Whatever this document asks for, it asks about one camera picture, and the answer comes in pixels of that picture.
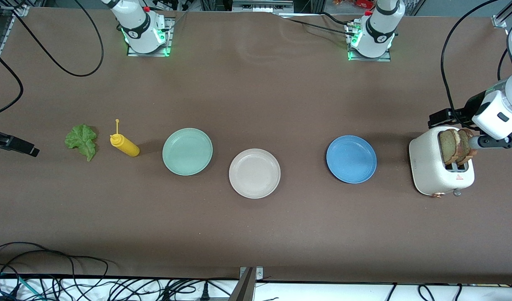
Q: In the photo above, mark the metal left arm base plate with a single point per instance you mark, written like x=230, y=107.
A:
x=368, y=59

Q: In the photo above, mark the blue plate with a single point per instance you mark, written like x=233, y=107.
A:
x=351, y=159

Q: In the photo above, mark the black power plug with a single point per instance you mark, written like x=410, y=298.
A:
x=205, y=292

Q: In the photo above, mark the small metal bracket plate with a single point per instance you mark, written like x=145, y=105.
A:
x=259, y=274

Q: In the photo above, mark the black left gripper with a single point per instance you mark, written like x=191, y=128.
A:
x=465, y=111

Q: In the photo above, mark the aluminium profile post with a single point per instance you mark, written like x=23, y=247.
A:
x=244, y=288

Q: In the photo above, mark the red orange object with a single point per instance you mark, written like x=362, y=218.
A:
x=360, y=3

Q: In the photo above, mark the aluminium table frame rail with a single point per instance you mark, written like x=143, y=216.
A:
x=19, y=9
x=500, y=20

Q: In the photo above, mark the brown bread slice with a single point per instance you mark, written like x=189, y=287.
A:
x=464, y=156
x=448, y=146

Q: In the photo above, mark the beige plate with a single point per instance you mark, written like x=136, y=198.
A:
x=254, y=173

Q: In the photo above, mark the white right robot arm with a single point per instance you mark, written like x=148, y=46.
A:
x=138, y=25

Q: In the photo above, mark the grey metal box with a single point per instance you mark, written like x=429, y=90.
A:
x=260, y=6

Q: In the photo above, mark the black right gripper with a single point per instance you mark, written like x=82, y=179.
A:
x=5, y=141

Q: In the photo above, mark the mint green plate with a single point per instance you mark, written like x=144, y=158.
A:
x=187, y=151

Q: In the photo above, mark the green lettuce leaf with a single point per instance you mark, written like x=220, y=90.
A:
x=82, y=140

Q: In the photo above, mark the yellow mustard squeeze bottle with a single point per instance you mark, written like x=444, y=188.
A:
x=126, y=147

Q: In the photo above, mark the white toaster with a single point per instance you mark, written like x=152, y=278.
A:
x=431, y=167

